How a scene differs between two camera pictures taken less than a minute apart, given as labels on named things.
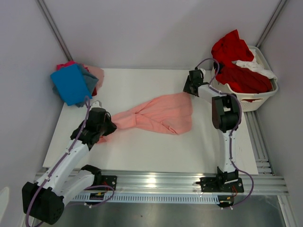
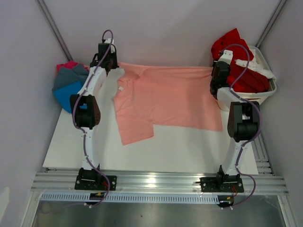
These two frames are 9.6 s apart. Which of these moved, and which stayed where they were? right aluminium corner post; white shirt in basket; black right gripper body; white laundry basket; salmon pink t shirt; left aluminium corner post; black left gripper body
Moved: salmon pink t shirt; black left gripper body; black right gripper body
Stayed: white laundry basket; white shirt in basket; right aluminium corner post; left aluminium corner post
